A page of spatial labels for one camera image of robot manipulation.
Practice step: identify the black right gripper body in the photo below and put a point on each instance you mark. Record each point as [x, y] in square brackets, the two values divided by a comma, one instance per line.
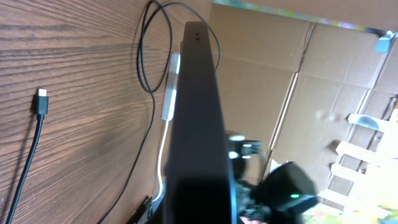
[240, 150]

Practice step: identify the Galaxy S24+ smartphone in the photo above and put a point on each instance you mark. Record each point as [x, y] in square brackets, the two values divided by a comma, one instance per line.
[199, 185]

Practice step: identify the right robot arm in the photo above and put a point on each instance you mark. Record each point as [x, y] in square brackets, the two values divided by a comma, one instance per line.
[281, 197]

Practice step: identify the white power strip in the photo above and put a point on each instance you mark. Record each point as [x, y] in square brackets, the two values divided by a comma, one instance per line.
[171, 87]

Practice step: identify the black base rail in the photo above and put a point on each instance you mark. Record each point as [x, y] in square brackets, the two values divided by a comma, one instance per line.
[148, 212]

